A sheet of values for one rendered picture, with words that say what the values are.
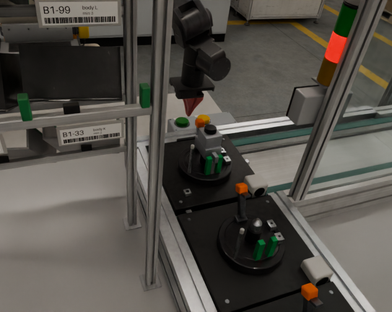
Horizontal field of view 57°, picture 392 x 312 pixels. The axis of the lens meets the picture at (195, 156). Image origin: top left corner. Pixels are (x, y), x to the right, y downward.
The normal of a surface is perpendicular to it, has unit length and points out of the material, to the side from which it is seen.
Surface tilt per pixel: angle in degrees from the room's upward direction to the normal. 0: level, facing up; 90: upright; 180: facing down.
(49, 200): 0
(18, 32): 90
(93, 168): 0
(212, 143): 90
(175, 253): 0
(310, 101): 90
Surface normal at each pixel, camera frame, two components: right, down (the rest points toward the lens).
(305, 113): 0.36, 0.62
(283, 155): 0.11, -0.77
